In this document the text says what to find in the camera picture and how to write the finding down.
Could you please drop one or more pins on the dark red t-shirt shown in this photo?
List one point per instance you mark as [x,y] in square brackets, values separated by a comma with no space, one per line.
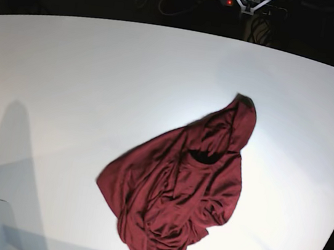
[167,192]

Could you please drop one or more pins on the black power strip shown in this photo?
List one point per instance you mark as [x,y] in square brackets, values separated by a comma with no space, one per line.
[232,3]

